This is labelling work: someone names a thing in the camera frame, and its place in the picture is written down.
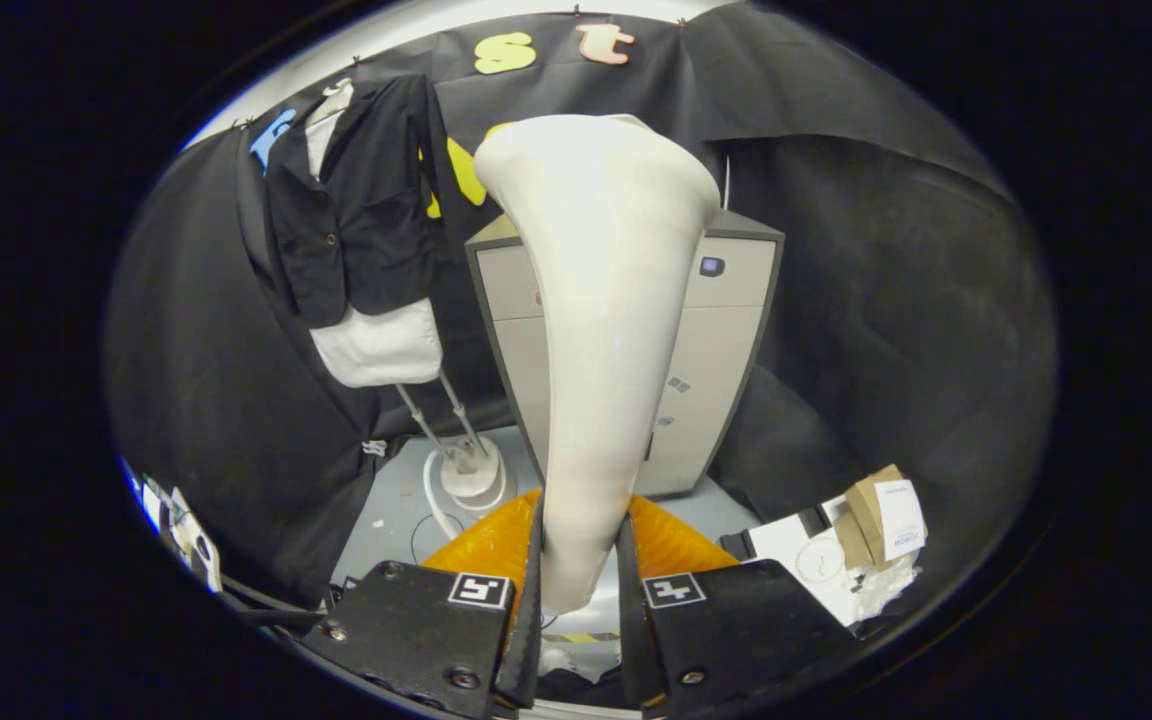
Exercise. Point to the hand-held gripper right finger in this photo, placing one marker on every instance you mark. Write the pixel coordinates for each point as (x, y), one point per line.
(636, 650)

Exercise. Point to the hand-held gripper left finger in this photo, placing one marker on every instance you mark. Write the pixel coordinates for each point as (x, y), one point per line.
(526, 650)

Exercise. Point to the white garment steamer head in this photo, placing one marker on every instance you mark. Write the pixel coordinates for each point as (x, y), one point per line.
(606, 350)

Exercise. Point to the black suit jacket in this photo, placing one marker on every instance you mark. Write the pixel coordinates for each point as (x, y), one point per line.
(376, 240)

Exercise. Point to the white steamer base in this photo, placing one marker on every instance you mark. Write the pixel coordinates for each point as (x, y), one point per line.
(471, 480)

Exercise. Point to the metal steamer stand poles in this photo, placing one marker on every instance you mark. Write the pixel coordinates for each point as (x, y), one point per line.
(426, 425)

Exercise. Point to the white box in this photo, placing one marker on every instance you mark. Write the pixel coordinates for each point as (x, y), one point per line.
(786, 545)

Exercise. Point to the clear plastic bag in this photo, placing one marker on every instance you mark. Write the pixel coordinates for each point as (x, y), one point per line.
(881, 595)

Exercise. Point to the white cloth tie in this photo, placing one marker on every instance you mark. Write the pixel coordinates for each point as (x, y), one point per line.
(375, 447)

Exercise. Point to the cardboard box with label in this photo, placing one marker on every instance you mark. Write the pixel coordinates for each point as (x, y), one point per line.
(861, 510)

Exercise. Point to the grey cabinet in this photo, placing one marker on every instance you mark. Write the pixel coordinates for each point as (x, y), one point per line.
(716, 350)

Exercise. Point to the white side table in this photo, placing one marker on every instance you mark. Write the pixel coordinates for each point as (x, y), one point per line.
(201, 550)

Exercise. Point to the black backdrop cloth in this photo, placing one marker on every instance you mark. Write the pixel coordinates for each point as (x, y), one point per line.
(886, 350)

